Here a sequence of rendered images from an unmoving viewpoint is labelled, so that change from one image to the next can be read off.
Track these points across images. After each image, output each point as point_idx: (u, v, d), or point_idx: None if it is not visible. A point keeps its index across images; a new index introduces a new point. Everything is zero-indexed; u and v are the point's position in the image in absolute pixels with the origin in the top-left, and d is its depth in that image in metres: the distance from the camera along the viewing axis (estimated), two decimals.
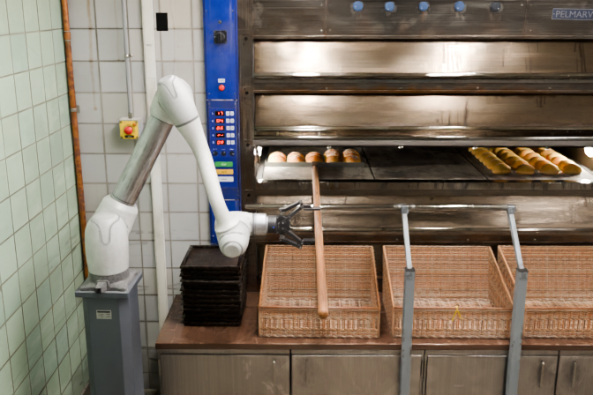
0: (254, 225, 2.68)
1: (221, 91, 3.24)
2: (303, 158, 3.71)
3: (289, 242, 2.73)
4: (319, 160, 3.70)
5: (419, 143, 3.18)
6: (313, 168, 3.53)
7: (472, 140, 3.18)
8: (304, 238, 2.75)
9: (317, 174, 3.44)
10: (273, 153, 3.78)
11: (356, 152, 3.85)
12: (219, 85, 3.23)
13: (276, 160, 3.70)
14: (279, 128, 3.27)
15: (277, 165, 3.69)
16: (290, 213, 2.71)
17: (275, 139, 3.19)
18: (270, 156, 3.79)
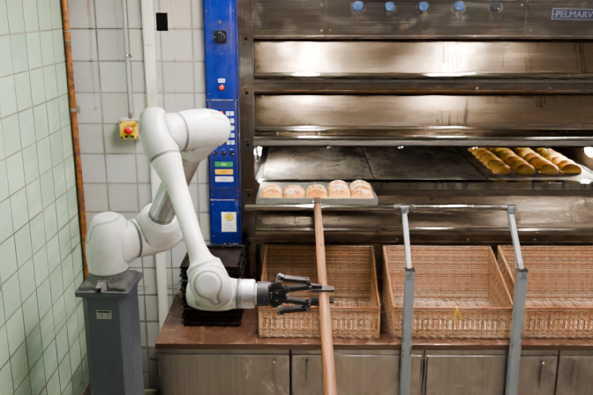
0: (239, 296, 2.01)
1: (221, 91, 3.24)
2: (303, 192, 3.06)
3: (291, 310, 2.06)
4: (323, 195, 3.04)
5: (419, 143, 3.18)
6: (316, 207, 2.87)
7: (472, 140, 3.18)
8: (311, 296, 2.07)
9: (320, 215, 2.78)
10: (267, 186, 3.12)
11: (366, 185, 3.19)
12: (219, 85, 3.23)
13: (270, 195, 3.04)
14: (279, 128, 3.27)
15: (272, 201, 3.03)
16: (291, 286, 2.05)
17: (275, 139, 3.19)
18: (263, 190, 3.13)
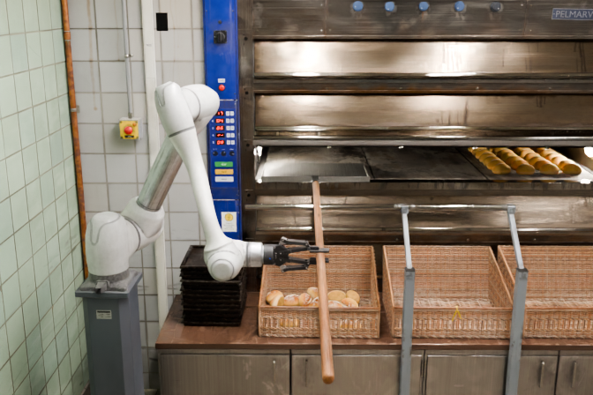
0: (248, 256, 2.38)
1: (221, 91, 3.24)
2: None
3: (293, 269, 2.42)
4: None
5: (419, 143, 3.18)
6: (314, 184, 3.23)
7: (472, 140, 3.18)
8: (311, 257, 2.44)
9: (319, 190, 3.14)
10: (270, 302, 3.30)
11: (356, 324, 3.08)
12: (219, 85, 3.23)
13: (276, 293, 3.36)
14: (279, 128, 3.27)
15: (275, 179, 3.39)
16: (293, 249, 2.41)
17: (275, 139, 3.19)
18: (271, 305, 3.28)
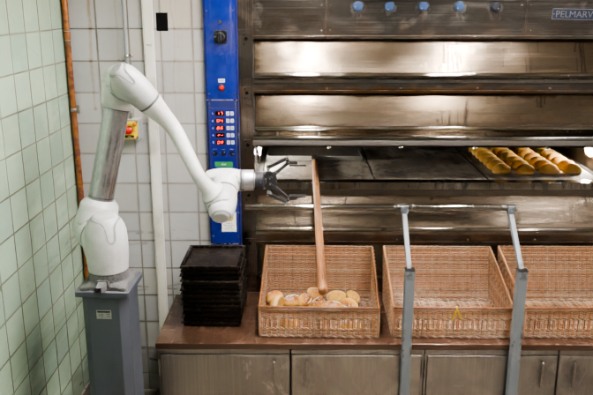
0: (242, 180, 2.77)
1: (221, 91, 3.24)
2: None
3: (276, 197, 2.82)
4: None
5: (419, 143, 3.18)
6: (313, 161, 3.68)
7: (472, 140, 3.18)
8: (290, 194, 2.84)
9: (317, 167, 3.58)
10: (270, 302, 3.30)
11: (356, 324, 3.08)
12: (219, 85, 3.23)
13: (276, 293, 3.36)
14: (279, 128, 3.27)
15: (279, 159, 3.84)
16: (277, 169, 2.80)
17: (275, 139, 3.19)
18: (271, 305, 3.28)
